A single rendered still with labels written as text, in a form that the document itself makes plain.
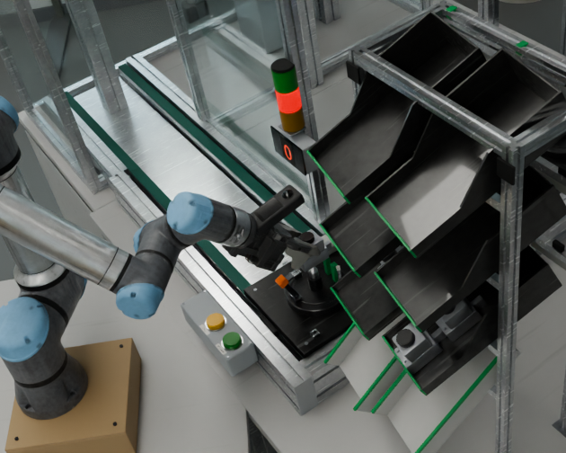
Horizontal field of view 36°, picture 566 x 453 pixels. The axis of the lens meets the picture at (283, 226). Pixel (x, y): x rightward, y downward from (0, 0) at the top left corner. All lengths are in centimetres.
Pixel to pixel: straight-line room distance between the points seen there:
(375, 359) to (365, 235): 33
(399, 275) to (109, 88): 147
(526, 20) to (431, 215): 341
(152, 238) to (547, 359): 86
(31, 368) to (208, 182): 78
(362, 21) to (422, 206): 179
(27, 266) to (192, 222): 41
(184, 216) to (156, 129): 105
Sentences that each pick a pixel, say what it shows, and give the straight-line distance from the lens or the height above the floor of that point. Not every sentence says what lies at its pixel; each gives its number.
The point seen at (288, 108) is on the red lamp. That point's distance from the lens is 182.
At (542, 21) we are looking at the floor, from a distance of 458.
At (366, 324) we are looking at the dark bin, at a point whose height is 119.
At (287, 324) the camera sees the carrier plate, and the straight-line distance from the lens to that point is 186.
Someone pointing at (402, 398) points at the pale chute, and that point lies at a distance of 165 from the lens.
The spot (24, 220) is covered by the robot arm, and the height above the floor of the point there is 146.
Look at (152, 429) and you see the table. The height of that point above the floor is 86.
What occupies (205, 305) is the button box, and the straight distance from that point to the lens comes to 196.
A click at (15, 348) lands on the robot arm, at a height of 115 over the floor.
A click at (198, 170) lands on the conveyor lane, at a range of 238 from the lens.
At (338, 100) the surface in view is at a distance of 263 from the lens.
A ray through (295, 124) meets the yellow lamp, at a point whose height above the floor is 128.
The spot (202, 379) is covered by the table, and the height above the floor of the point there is 86.
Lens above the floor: 238
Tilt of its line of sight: 43 degrees down
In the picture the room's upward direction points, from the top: 12 degrees counter-clockwise
